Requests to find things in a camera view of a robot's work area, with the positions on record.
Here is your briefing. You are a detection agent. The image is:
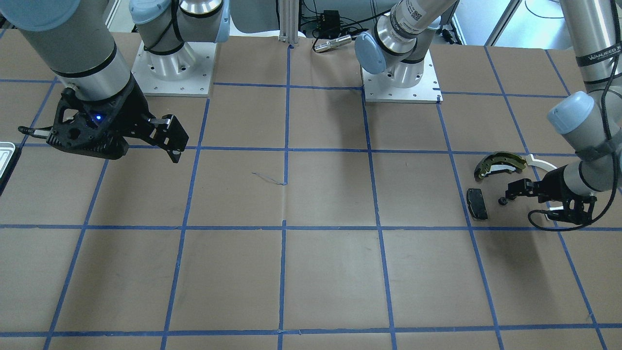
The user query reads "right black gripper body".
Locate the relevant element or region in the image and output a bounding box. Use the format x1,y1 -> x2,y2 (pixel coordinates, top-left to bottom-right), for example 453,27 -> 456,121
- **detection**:
47,76 -> 153,160

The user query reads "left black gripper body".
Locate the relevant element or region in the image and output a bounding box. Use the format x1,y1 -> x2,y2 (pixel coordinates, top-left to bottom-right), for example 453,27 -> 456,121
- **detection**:
537,166 -> 597,226

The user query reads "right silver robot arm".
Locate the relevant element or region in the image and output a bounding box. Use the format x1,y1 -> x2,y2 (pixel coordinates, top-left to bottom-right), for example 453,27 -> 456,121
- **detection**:
1,0 -> 230,163

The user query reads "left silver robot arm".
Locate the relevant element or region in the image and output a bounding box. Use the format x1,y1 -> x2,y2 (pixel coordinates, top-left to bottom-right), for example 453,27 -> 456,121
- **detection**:
355,0 -> 621,230

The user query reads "white curved plastic part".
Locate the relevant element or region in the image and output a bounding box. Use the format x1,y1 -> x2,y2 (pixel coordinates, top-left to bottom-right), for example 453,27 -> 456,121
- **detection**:
526,154 -> 557,172

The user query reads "green curved brake shoe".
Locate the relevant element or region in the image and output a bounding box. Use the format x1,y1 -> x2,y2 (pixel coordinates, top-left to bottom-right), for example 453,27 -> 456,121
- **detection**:
473,151 -> 527,182

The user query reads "black brake pad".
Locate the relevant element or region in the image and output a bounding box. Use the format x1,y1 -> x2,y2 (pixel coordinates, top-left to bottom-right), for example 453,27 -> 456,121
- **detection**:
466,188 -> 489,221

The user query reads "silver cylinder tool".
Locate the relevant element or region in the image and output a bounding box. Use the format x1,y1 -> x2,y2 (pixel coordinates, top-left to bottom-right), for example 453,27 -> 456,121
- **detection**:
312,34 -> 353,53

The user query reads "aluminium frame post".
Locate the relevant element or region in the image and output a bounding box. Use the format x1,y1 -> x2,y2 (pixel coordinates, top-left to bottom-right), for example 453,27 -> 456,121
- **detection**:
277,0 -> 300,47

